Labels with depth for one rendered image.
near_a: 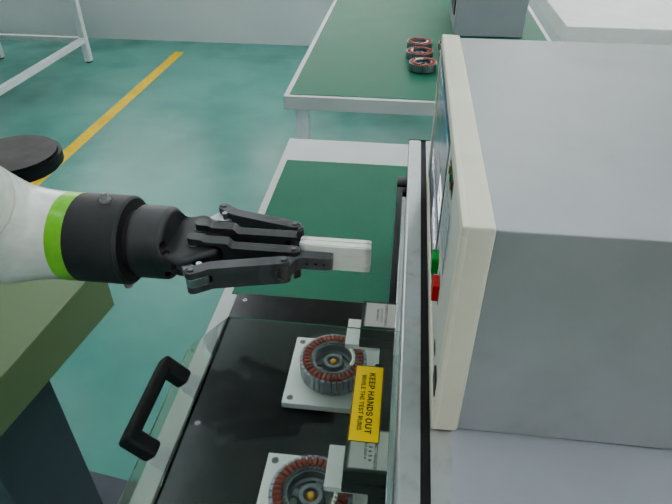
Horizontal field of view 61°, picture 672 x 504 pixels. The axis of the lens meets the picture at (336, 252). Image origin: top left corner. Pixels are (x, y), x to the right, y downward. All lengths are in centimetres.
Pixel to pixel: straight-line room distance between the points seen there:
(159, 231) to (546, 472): 40
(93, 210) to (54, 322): 53
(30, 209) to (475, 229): 43
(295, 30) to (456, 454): 506
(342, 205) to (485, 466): 106
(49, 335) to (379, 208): 81
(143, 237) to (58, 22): 566
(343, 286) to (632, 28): 78
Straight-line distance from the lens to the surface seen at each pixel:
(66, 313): 113
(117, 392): 212
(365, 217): 143
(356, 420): 57
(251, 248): 56
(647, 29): 139
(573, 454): 53
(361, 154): 174
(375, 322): 88
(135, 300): 246
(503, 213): 40
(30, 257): 63
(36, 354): 110
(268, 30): 547
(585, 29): 135
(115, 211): 59
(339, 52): 265
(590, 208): 42
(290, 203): 149
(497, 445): 51
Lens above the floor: 152
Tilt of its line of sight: 36 degrees down
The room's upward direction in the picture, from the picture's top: straight up
